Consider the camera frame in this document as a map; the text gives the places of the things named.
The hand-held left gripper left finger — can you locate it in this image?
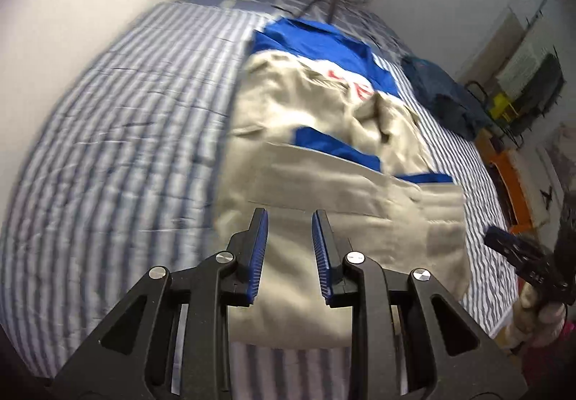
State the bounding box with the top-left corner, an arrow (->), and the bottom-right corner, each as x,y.
49,208 -> 270,400

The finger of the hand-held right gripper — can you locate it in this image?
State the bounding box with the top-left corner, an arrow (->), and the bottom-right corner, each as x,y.
483,226 -> 549,263
500,249 -> 568,290

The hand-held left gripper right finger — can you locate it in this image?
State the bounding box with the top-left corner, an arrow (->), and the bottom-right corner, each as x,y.
312,210 -> 527,400

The beige and blue jacket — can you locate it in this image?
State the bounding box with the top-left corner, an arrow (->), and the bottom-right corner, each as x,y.
213,17 -> 471,349

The person's right hand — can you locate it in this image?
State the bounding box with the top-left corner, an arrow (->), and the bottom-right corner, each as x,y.
515,285 -> 567,344

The orange box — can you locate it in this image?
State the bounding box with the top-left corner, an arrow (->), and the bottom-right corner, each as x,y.
487,148 -> 543,235

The yellow box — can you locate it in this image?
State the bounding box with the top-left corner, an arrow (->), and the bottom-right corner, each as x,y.
490,93 -> 516,119

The black rack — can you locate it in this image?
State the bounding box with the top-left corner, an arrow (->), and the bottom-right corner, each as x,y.
504,51 -> 565,150

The dark blue cloth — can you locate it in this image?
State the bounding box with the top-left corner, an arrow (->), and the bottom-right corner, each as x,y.
400,56 -> 491,140

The blue white striped quilt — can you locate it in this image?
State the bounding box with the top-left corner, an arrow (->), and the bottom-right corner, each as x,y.
0,0 -> 520,378

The beige board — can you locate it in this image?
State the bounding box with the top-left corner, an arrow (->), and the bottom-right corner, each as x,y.
459,6 -> 527,83

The pale printed wall hanging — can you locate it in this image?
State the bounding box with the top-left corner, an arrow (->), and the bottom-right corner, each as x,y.
537,123 -> 576,221

